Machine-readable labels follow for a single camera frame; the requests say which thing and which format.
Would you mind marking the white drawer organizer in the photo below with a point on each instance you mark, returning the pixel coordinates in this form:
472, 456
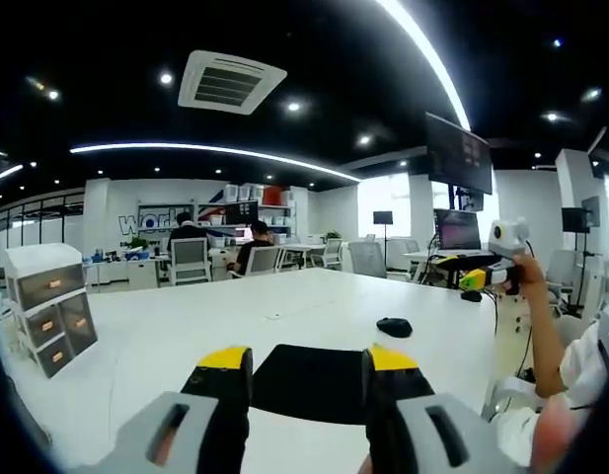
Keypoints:
50, 308

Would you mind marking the white storage shelf with bins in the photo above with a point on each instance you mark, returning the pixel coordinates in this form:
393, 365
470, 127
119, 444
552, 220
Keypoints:
264, 207

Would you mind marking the green potted plant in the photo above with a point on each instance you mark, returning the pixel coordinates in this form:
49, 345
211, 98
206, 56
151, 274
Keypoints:
137, 244

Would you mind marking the white desk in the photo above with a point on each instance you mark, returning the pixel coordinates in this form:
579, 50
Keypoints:
235, 316

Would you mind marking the large hanging black monitor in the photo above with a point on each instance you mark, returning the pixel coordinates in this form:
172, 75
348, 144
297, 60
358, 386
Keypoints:
459, 154

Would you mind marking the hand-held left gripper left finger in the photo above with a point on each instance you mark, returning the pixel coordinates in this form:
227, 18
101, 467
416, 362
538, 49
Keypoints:
190, 424

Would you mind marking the ceiling air conditioner vent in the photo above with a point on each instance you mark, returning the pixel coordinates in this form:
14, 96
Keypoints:
231, 82

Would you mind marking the black computer mouse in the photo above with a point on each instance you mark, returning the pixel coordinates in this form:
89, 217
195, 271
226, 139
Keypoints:
394, 326

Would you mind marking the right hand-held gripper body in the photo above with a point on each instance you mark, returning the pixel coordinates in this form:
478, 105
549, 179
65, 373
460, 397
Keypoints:
506, 244

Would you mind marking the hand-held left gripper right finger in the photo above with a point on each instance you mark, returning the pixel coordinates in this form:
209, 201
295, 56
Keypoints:
422, 424

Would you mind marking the person's right hand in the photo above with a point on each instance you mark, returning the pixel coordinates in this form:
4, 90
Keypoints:
527, 271

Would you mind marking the white mesh office chair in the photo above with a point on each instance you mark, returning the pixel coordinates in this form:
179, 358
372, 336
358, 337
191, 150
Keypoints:
189, 260
332, 253
367, 259
262, 261

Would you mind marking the black music stand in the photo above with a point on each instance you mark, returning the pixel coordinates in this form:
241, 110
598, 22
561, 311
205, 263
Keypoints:
383, 219

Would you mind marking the small black object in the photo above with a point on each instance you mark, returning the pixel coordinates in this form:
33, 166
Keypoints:
471, 295

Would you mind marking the laptop with red screen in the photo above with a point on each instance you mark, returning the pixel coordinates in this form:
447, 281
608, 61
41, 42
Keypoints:
457, 231

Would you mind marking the black mouse pad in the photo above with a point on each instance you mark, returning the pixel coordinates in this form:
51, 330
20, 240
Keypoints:
306, 382

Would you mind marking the person's white shirt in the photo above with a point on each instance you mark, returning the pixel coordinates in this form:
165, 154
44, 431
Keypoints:
575, 380

